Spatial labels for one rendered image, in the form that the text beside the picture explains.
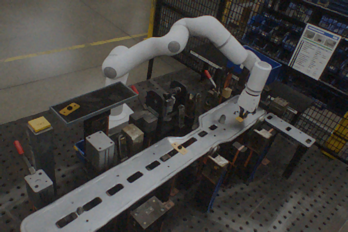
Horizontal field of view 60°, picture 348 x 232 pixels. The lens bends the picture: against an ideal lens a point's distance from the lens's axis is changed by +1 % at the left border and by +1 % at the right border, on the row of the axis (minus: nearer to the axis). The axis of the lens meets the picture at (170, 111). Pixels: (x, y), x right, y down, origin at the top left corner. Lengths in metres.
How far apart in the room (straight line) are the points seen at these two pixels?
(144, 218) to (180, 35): 0.81
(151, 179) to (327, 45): 1.30
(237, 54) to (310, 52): 0.68
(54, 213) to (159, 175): 0.42
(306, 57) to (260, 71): 0.59
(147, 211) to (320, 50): 1.40
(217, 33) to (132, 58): 0.45
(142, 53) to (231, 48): 0.44
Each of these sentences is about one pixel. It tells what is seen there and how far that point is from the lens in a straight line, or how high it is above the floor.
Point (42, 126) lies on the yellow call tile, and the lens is 1.25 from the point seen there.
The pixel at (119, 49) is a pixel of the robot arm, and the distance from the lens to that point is 1.70.
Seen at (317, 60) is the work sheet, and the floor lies 1.27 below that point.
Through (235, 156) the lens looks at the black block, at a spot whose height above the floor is 0.94.
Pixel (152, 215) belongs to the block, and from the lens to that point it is 1.14.
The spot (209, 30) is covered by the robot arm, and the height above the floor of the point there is 1.47.
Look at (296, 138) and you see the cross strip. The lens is 1.75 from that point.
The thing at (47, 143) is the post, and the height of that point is 1.07.
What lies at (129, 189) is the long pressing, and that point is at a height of 1.00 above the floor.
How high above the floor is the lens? 1.98
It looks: 37 degrees down
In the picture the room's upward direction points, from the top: 12 degrees clockwise
